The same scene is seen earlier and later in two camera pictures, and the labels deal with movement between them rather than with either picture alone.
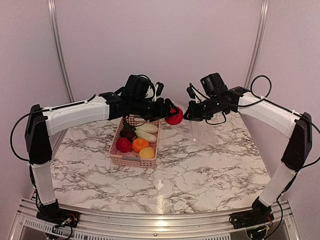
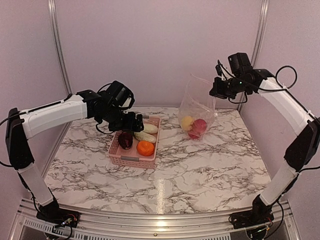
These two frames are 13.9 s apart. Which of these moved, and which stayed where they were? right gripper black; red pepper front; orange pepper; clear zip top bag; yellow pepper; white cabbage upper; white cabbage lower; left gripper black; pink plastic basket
Moved: right gripper black; clear zip top bag; yellow pepper; red pepper front; left gripper black; orange pepper
Stayed: pink plastic basket; white cabbage lower; white cabbage upper
